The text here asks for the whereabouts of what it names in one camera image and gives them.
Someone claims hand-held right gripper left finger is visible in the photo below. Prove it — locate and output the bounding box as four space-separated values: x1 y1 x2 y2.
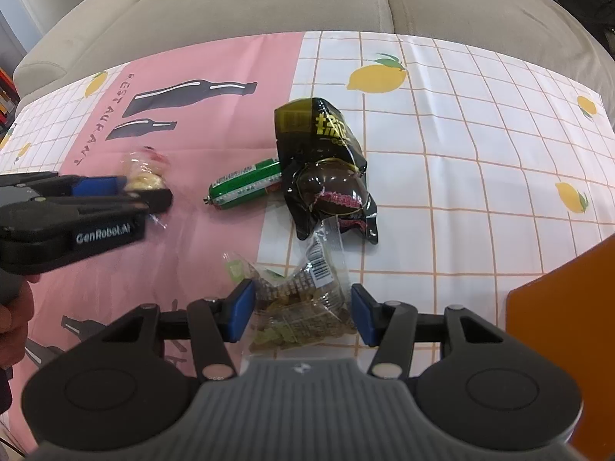
98 279 257 381

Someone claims person's left hand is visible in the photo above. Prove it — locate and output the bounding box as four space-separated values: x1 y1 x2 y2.
0 269 36 371

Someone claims black snack packet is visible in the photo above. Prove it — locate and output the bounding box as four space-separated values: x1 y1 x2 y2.
274 97 381 244

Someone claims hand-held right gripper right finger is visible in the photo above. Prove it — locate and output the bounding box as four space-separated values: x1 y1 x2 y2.
350 283 510 379

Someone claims pink white printed tablecloth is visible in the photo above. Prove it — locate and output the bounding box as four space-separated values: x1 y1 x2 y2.
0 30 615 461

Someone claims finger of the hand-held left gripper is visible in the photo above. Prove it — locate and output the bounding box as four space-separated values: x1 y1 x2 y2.
0 171 130 208
72 187 175 216

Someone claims clear packet of green snacks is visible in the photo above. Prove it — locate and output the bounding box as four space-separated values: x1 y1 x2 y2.
221 215 360 355

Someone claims small clear snack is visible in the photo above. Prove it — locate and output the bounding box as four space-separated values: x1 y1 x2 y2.
118 146 174 227

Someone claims green sausage stick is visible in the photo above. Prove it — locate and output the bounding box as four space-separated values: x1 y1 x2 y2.
204 157 285 212

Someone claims black backpack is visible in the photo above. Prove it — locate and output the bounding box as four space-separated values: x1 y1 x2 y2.
548 0 615 61

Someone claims orange storage box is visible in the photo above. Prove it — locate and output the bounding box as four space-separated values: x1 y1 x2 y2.
504 234 615 461

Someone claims black cable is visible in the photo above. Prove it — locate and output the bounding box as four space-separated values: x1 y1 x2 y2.
0 436 26 461

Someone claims red and yellow stool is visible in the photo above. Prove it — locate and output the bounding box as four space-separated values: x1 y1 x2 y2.
0 68 21 128

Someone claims beige sofa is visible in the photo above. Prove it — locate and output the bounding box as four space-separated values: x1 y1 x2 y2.
12 0 615 123

